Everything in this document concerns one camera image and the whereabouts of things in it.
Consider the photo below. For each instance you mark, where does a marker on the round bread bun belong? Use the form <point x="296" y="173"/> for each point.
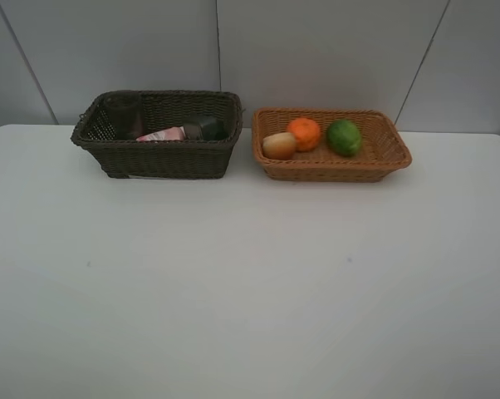
<point x="280" y="146"/>

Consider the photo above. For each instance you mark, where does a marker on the dark green pump bottle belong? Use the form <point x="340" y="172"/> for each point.
<point x="207" y="128"/>

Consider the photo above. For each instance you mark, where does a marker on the orange tangerine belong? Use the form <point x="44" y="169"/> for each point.
<point x="306" y="132"/>

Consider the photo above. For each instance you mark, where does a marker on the pink lotion bottle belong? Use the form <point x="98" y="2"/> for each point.
<point x="175" y="133"/>

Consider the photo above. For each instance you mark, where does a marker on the green lime fruit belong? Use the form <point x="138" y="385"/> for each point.
<point x="344" y="138"/>

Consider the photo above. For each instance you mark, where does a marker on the translucent purple plastic cup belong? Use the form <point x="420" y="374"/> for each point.
<point x="125" y="112"/>

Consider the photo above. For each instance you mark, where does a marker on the dark brown wicker basket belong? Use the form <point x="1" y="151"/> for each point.
<point x="186" y="159"/>

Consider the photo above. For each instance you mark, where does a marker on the light orange wicker basket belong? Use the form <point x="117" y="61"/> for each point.
<point x="382" y="153"/>

